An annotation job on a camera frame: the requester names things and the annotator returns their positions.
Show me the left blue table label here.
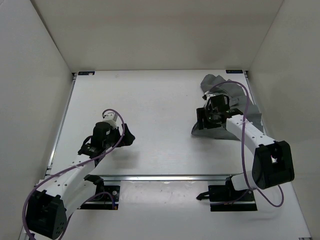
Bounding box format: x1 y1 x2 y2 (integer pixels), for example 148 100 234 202
77 71 95 76

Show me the blue table label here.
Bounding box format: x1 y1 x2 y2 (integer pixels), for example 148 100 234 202
225 69 244 74
77 71 95 76

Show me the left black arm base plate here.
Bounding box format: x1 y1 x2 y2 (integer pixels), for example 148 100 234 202
79 181 121 211

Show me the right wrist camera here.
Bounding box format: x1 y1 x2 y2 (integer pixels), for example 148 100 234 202
202 91 225 103

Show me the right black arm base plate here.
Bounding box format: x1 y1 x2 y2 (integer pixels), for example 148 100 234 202
196 177 258 212

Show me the right blue table label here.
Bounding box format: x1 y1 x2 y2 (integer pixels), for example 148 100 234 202
225 69 244 74

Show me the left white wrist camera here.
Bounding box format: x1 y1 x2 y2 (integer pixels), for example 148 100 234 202
102 111 118 128

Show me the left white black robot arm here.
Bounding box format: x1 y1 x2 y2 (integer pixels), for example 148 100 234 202
22 120 136 240

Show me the grey pleated skirt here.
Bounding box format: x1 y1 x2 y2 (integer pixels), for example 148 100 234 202
191 74 264 141

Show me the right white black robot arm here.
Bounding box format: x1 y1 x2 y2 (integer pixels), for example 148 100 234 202
196 92 295 202

